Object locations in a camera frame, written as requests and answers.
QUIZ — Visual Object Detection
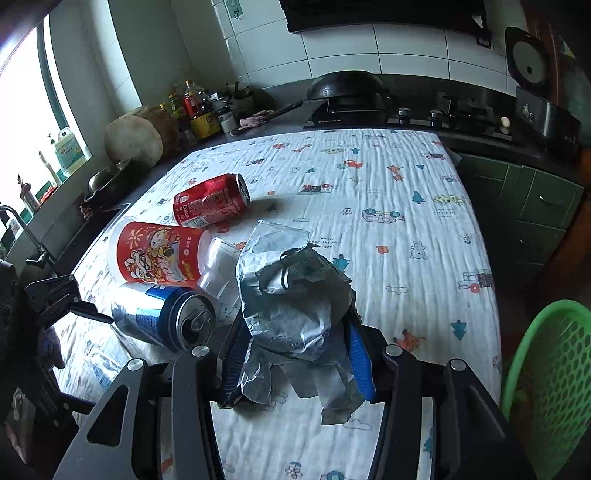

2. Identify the green plastic basket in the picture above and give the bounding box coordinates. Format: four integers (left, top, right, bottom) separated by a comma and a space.
501, 300, 591, 479

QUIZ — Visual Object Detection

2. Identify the blue Pepsi can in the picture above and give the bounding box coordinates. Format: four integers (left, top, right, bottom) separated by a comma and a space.
111, 282, 216, 353

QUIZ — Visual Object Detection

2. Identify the steel bowl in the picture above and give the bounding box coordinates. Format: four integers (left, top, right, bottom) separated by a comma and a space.
83, 159, 132, 208

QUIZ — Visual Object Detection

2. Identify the small white jar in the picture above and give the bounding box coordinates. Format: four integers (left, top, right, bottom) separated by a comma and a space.
218, 108, 238, 134

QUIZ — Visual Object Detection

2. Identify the clear plastic cup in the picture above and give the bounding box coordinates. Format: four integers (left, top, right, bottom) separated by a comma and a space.
197, 234, 239, 307

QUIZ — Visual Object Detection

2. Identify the detergent bottle on windowsill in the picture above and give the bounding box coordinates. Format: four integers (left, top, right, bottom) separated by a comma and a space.
51, 127, 87, 178

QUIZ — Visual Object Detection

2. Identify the black range hood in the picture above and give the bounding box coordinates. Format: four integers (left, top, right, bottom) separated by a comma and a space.
280, 0, 490, 36

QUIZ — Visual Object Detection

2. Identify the yellow-label oil bottle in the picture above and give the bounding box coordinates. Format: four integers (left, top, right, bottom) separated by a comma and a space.
183, 80, 221, 140

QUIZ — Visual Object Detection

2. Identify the red Coke can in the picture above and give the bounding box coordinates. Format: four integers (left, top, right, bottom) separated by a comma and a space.
173, 173, 252, 228

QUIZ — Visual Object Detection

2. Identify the round wooden chopping board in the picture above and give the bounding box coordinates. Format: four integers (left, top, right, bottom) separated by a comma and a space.
104, 106, 178, 169

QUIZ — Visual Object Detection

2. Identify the black wok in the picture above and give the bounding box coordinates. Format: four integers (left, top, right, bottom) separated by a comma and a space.
230, 70, 392, 136

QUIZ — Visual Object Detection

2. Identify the pink cloth rag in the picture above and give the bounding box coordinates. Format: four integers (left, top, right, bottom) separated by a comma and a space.
239, 110, 274, 130

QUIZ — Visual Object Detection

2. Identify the printed white tablecloth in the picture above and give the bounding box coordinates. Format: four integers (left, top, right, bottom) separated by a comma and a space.
52, 127, 505, 480

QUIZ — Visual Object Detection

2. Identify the red cartoon paper cup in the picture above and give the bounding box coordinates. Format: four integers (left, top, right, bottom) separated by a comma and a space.
108, 217, 212, 288

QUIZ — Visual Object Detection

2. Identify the black gas stove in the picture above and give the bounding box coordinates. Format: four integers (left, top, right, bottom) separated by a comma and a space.
304, 92, 511, 140

